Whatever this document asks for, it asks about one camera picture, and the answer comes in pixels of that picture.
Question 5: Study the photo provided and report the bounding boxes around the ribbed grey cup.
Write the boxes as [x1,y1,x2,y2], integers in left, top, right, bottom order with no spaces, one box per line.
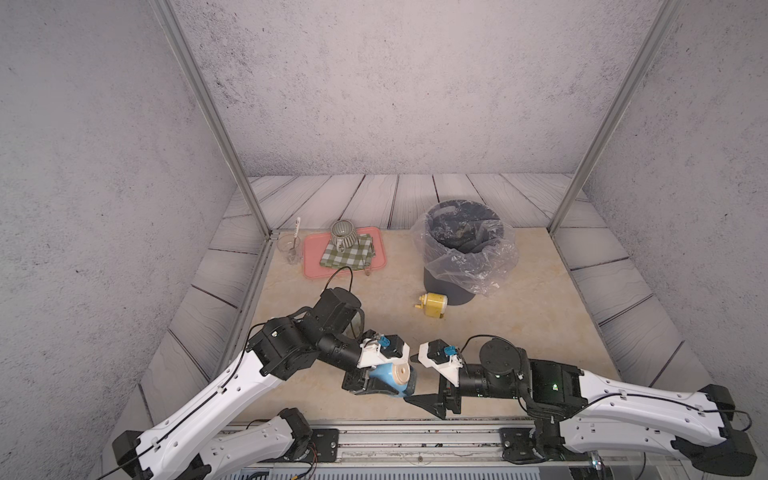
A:
[330,219,359,252]

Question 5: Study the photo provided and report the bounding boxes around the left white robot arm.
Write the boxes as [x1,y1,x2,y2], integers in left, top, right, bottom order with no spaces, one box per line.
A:
[112,286,413,479]

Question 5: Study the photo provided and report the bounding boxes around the green checkered cloth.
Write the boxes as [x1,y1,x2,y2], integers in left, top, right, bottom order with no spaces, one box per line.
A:
[320,234,375,271]

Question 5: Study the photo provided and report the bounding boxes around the metal frame post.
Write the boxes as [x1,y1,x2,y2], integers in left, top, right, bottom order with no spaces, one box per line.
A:
[547,0,684,238]
[149,0,271,237]

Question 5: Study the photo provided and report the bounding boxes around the right metal frame post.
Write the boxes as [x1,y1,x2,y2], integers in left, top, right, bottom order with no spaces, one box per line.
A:
[547,0,684,238]

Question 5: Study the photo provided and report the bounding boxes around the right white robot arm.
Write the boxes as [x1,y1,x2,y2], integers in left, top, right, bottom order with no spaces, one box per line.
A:
[405,335,757,477]

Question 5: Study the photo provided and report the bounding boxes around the clear glass with stick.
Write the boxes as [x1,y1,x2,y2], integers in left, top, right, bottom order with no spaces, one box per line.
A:
[277,217,302,265]

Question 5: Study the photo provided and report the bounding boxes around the blue pencil sharpener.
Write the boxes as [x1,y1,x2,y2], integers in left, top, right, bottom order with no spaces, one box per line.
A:
[370,363,417,398]

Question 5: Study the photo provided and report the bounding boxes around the pink plastic tray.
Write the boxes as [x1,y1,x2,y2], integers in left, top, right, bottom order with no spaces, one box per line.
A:
[302,227,387,280]

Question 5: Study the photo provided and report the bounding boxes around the clear plastic bin liner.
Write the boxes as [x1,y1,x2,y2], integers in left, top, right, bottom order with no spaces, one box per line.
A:
[412,206,521,295]

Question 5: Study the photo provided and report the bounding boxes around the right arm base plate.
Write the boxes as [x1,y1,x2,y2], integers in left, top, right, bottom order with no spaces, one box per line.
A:
[499,427,547,465]

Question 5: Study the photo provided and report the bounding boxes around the dark grey trash bin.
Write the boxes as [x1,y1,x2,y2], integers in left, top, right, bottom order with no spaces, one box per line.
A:
[422,198,504,307]

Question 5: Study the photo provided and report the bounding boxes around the aluminium mounting rail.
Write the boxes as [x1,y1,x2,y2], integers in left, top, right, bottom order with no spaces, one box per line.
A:
[227,419,673,479]

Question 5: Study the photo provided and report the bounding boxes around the left metal frame post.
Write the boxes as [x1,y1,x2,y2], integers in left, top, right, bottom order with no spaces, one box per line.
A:
[149,0,271,237]

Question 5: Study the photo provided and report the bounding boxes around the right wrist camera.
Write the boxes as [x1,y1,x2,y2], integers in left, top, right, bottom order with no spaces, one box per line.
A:
[417,339,464,388]

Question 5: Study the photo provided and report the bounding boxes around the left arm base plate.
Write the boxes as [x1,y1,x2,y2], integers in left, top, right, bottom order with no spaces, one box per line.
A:
[264,429,340,464]

